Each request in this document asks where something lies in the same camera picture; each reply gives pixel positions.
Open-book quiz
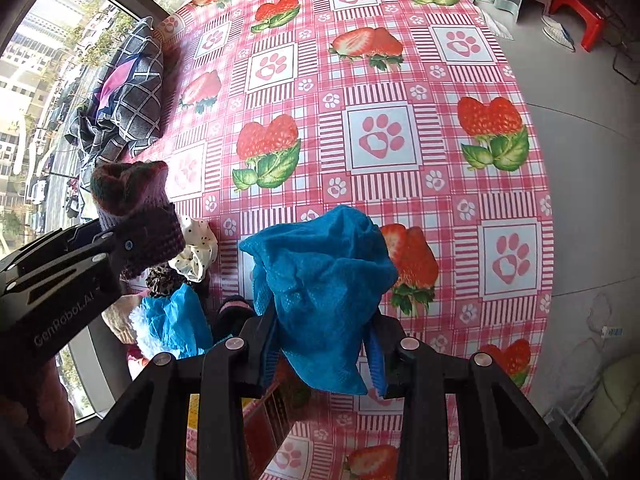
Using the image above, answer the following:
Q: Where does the white polka dot scrunchie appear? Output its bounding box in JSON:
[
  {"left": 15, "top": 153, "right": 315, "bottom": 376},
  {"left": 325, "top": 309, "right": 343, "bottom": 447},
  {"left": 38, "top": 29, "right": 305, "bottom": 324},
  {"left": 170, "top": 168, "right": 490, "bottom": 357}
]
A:
[{"left": 168, "top": 216, "right": 218, "bottom": 283}]

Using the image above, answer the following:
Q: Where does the blue mesh cloth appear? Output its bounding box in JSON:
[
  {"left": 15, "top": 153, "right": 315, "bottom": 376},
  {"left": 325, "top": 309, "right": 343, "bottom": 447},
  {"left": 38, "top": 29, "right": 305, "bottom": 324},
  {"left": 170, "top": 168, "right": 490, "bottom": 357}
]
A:
[{"left": 239, "top": 205, "right": 398, "bottom": 396}]

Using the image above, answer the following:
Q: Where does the leopard print scrunchie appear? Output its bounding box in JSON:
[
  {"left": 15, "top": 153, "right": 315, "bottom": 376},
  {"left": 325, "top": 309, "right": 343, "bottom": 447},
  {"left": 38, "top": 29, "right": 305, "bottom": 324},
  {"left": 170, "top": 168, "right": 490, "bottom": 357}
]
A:
[{"left": 145, "top": 263, "right": 184, "bottom": 298}]

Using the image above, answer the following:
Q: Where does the blue crumpled cloth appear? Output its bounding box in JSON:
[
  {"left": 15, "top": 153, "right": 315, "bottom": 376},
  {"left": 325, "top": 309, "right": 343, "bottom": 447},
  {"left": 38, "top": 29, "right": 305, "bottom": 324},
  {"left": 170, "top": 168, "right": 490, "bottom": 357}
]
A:
[{"left": 129, "top": 284, "right": 214, "bottom": 360}]

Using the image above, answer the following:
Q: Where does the grey plaid star cloth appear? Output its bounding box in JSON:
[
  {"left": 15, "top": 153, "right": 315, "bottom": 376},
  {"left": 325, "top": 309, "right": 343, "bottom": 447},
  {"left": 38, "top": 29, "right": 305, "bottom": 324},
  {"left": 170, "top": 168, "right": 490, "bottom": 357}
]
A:
[{"left": 65, "top": 18, "right": 164, "bottom": 166}]

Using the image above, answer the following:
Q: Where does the pink strawberry tablecloth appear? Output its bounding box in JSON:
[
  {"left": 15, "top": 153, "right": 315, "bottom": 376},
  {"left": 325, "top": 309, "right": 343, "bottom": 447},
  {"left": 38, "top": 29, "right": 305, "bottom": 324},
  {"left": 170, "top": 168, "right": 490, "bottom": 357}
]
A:
[{"left": 121, "top": 0, "right": 556, "bottom": 480}]

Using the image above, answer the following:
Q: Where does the red plastic stool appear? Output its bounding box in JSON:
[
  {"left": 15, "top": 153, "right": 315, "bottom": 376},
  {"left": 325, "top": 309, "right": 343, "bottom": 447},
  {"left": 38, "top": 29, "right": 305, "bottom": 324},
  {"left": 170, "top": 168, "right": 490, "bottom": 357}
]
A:
[{"left": 549, "top": 0, "right": 606, "bottom": 52}]

